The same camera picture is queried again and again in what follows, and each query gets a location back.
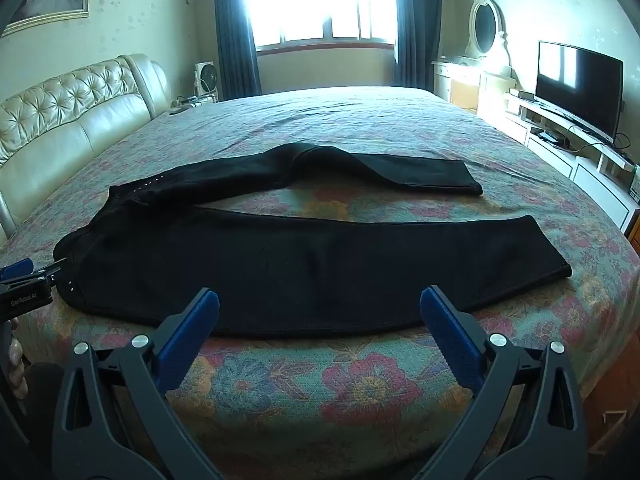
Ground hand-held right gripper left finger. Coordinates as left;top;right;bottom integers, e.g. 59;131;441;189
51;287;226;480

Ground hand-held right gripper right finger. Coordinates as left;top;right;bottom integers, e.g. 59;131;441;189
415;285;589;480

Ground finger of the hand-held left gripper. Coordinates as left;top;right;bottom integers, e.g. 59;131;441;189
31;256;71;287

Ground black pants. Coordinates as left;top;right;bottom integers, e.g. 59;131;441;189
52;142;574;340

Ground person's left hand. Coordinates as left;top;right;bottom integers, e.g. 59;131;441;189
7;317;29;402

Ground floral bedspread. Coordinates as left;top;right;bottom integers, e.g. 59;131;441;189
0;85;640;480

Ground beige tufted leather headboard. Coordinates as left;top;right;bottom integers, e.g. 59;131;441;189
0;53;172;242

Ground white television stand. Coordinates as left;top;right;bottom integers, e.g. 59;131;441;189
501;89;640;235

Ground white standing fan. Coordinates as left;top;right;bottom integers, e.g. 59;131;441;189
194;61;221;104

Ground white dressing table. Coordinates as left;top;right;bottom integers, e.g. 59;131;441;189
431;56;519;117

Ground black flat television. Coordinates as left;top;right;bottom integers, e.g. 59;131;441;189
533;40;625;145

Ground dark blue curtain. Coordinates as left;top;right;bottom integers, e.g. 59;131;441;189
213;0;262;102
392;0;444;94

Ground white oval vanity mirror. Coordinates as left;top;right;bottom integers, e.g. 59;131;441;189
466;0;514;63

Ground bright window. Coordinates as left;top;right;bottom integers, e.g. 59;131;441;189
242;0;402;52

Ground black cable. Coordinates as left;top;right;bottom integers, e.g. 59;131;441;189
564;132;632;157

